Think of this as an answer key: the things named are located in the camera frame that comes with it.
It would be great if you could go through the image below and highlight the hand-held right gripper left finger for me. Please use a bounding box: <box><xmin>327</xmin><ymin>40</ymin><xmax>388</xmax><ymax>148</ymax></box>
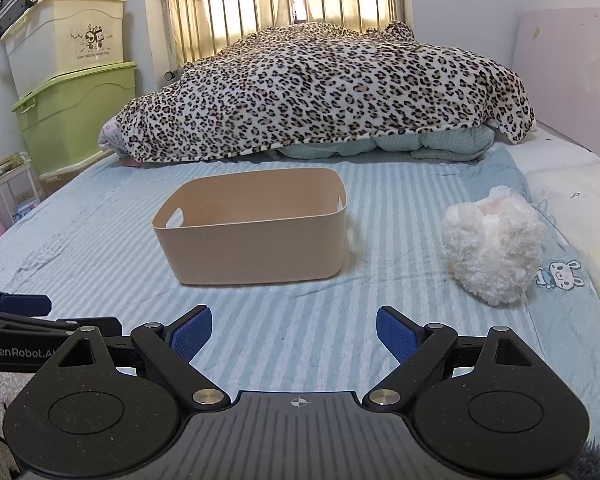
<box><xmin>55</xmin><ymin>304</ymin><xmax>232</xmax><ymax>412</ymax></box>

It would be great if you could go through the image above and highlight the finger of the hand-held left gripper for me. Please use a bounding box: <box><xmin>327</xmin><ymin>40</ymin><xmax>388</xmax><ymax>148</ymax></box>
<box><xmin>0</xmin><ymin>309</ymin><xmax>123</xmax><ymax>342</ymax></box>
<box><xmin>0</xmin><ymin>291</ymin><xmax>52</xmax><ymax>317</ymax></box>

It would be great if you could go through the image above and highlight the white pillow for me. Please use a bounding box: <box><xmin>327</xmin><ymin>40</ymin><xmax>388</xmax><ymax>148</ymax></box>
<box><xmin>522</xmin><ymin>125</ymin><xmax>600</xmax><ymax>311</ymax></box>

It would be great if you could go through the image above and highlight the pale pink board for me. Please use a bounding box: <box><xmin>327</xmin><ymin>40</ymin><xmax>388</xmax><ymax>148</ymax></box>
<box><xmin>512</xmin><ymin>8</ymin><xmax>600</xmax><ymax>163</ymax></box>

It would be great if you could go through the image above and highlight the leopard print blanket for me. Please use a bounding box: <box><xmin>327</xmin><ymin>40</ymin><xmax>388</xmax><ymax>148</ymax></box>
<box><xmin>115</xmin><ymin>21</ymin><xmax>537</xmax><ymax>165</ymax></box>

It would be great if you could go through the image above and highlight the blue striped bed sheet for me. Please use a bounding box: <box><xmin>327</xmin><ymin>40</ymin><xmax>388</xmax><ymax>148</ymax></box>
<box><xmin>0</xmin><ymin>152</ymin><xmax>546</xmax><ymax>480</ymax></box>

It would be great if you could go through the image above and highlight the green plastic storage bin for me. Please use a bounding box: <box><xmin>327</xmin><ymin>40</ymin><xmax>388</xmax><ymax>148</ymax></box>
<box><xmin>11</xmin><ymin>61</ymin><xmax>137</xmax><ymax>181</ymax></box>

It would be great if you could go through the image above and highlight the metal bed rail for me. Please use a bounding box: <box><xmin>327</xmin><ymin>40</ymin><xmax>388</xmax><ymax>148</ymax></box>
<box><xmin>152</xmin><ymin>0</ymin><xmax>411</xmax><ymax>81</ymax></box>

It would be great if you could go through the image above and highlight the white wire rack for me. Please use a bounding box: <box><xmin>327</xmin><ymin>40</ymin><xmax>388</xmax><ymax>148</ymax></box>
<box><xmin>0</xmin><ymin>152</ymin><xmax>43</xmax><ymax>223</ymax></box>

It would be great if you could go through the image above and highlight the light blue rabbit print blanket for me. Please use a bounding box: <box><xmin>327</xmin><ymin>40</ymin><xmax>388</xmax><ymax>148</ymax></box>
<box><xmin>460</xmin><ymin>147</ymin><xmax>600</xmax><ymax>461</ymax></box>

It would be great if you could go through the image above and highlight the white plush toy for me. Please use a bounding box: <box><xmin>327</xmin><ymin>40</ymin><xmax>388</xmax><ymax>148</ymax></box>
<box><xmin>441</xmin><ymin>186</ymin><xmax>546</xmax><ymax>307</ymax></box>

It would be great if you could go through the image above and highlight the pink floral cloth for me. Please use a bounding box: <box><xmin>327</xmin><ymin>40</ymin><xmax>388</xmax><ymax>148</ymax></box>
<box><xmin>99</xmin><ymin>115</ymin><xmax>146</xmax><ymax>166</ymax></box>

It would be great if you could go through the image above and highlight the cream plastic storage bin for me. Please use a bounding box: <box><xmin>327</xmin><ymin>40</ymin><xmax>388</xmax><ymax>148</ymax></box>
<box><xmin>2</xmin><ymin>0</ymin><xmax>127</xmax><ymax>101</ymax></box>

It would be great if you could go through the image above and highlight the pale blue checked quilt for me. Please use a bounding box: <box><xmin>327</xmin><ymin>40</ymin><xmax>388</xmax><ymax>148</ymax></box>
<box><xmin>275</xmin><ymin>126</ymin><xmax>496</xmax><ymax>162</ymax></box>

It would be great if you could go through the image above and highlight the beige plastic basket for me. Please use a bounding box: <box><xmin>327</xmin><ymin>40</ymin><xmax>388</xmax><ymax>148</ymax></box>
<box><xmin>152</xmin><ymin>167</ymin><xmax>349</xmax><ymax>287</ymax></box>

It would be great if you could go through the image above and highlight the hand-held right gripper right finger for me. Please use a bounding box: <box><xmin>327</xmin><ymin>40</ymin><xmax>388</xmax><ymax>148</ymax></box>
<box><xmin>362</xmin><ymin>305</ymin><xmax>543</xmax><ymax>411</ymax></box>

